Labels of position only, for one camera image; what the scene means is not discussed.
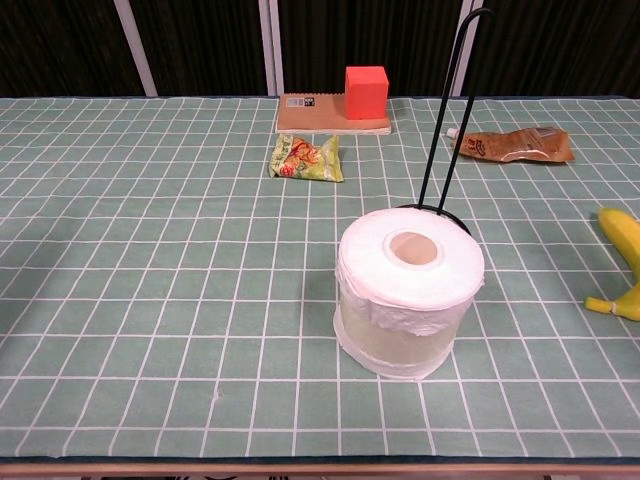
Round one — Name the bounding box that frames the white toilet paper roll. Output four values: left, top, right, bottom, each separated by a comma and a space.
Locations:
333, 208, 486, 384

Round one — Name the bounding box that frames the black wire roll holder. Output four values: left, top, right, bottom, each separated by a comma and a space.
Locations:
394, 7, 496, 236

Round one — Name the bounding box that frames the green gridded cutting mat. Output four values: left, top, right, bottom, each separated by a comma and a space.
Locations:
0, 95, 640, 459

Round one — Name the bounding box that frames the green snack bag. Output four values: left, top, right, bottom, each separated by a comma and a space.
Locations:
268, 133, 346, 184

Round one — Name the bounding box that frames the brown cardboard box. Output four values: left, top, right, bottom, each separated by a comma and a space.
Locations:
274, 93, 392, 136

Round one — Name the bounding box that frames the orange-red foam cube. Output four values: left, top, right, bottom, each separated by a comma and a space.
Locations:
344, 66, 390, 121

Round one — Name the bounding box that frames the black partition panel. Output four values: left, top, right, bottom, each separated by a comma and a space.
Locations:
276, 0, 464, 96
0, 0, 147, 98
467, 0, 640, 97
130, 0, 267, 97

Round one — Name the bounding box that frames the brown sauce pouch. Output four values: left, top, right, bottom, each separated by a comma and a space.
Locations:
446, 126, 576, 165

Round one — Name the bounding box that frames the yellow banana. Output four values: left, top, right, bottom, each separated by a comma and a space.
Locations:
584, 207, 640, 321

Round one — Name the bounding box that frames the white partition post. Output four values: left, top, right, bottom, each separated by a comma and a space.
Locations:
113, 0, 160, 97
443, 0, 489, 96
258, 0, 284, 96

